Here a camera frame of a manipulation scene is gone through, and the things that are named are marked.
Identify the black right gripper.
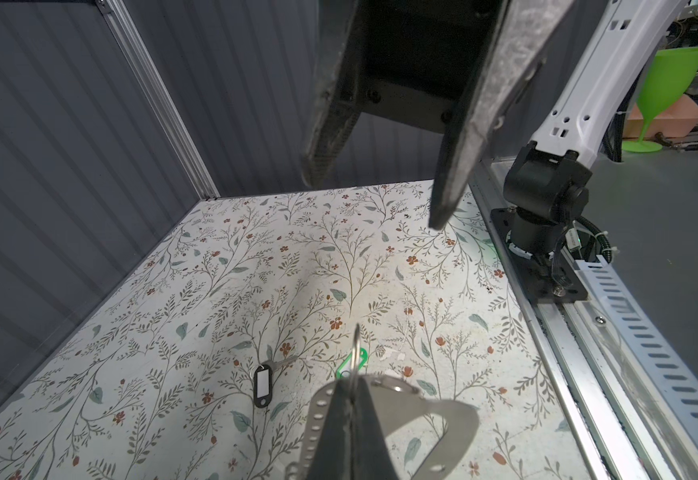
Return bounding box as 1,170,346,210
301,0,575,230

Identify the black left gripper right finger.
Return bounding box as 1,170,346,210
351,377,398,480

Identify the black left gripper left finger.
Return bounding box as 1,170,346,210
303,379,353,480

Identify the green key tag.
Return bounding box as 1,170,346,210
335,348,368,379

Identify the silver metal keyring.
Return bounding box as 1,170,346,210
349,324,362,389

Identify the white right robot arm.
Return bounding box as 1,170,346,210
301,1,684,303

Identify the black key tag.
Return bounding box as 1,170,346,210
253,363,273,408

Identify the green plastic goblet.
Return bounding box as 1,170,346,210
622,47,698,153

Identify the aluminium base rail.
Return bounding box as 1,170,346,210
468,161,698,480

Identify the white slotted cable duct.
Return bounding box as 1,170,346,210
576,260,698,448

